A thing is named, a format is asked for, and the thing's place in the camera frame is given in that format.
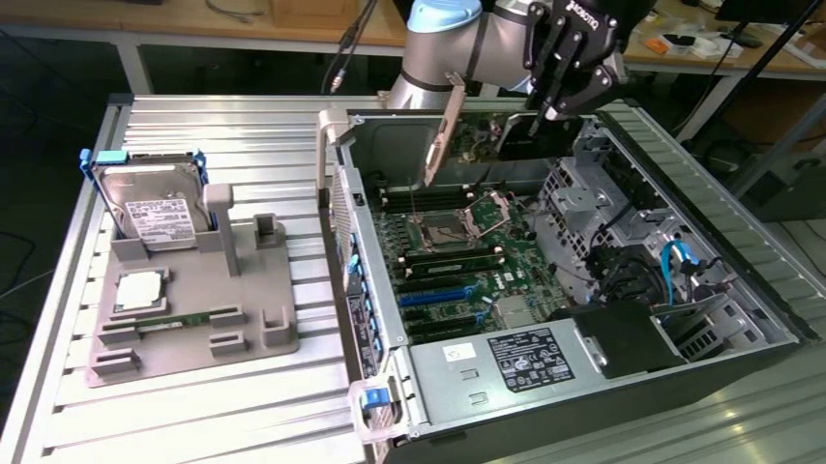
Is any grey parts rack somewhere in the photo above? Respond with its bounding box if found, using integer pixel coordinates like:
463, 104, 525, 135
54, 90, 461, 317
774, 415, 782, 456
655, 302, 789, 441
83, 183, 302, 390

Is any blue case latch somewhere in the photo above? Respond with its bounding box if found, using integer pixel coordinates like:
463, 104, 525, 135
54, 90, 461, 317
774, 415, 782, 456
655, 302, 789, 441
359, 386, 392, 413

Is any silver hard disk drive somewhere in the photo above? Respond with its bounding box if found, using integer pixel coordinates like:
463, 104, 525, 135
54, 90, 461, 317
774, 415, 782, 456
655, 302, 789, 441
96, 163, 215, 252

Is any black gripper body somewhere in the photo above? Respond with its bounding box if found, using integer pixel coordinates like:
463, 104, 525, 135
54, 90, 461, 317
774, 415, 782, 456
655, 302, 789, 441
546, 0, 651, 55

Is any silver CPU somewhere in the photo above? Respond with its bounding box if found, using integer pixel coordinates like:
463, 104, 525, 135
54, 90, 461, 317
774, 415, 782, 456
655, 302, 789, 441
114, 272, 164, 313

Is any CPU socket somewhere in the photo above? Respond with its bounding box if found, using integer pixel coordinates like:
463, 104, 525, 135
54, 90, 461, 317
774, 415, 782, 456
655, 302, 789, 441
415, 215, 478, 251

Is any metal disk bay cage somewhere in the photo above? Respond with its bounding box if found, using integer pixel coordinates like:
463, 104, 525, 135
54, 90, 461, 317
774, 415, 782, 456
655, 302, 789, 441
537, 154, 674, 273

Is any wooden workbench with cardboard box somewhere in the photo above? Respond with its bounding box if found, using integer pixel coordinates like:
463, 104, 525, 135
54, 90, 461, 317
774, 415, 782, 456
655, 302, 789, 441
0, 0, 414, 94

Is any black hanging arm cable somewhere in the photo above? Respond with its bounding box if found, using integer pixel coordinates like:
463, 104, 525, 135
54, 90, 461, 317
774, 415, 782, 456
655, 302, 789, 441
327, 0, 383, 94

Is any metal socket cover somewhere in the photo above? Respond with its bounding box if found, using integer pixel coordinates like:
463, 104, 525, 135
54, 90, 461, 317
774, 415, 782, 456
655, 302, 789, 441
459, 188, 518, 239

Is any open black PC case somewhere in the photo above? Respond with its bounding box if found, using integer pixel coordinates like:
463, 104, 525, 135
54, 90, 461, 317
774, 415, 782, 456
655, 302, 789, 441
315, 108, 815, 464

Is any blue expansion slot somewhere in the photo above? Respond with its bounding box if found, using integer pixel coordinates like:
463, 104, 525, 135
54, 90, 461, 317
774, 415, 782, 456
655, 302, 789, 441
398, 288, 470, 306

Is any wooden workbench with clutter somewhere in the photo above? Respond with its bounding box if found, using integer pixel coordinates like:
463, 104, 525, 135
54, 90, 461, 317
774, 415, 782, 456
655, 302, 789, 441
606, 0, 826, 141

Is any black fan shroud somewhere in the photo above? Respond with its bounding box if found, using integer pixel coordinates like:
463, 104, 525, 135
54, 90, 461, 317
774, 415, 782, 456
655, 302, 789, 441
547, 302, 689, 381

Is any green RAM stick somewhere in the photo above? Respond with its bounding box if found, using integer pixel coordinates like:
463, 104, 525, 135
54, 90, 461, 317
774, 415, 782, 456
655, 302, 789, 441
138, 312, 214, 334

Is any silver chipset heatsink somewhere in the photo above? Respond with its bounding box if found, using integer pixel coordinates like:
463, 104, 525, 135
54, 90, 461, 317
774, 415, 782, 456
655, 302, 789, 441
494, 296, 538, 331

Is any black installed RAM stick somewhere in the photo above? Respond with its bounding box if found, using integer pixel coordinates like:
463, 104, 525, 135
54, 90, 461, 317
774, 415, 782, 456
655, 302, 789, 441
400, 249, 506, 280

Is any blue disk caddy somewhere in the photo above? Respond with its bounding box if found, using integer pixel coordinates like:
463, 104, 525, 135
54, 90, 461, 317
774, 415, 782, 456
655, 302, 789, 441
78, 148, 210, 195

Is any green motherboard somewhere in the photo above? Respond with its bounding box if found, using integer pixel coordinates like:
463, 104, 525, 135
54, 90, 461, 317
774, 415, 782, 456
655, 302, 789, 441
364, 181, 582, 347

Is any green GPU with metal bracket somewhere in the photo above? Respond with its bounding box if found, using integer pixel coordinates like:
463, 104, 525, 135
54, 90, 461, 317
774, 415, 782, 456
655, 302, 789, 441
422, 71, 583, 189

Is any blue wire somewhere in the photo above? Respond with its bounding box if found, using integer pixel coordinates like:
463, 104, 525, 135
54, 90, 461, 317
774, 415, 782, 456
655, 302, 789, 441
659, 238, 697, 308

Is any black slanted pole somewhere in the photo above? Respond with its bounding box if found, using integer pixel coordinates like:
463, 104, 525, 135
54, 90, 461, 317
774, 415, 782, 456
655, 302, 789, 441
675, 0, 822, 142

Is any grey power supply unit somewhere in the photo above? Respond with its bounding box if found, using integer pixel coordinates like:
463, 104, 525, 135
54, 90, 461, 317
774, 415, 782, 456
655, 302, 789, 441
404, 318, 611, 427

